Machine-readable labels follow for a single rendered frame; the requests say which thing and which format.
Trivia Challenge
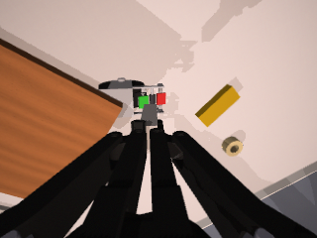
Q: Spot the yellow rectangular block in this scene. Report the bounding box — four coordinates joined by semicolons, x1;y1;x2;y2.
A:
195;84;240;127

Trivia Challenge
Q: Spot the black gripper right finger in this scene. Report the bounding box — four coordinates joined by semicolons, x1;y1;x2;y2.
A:
149;104;317;238

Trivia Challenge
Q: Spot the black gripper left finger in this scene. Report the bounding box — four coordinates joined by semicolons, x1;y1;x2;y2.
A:
0;104;151;238

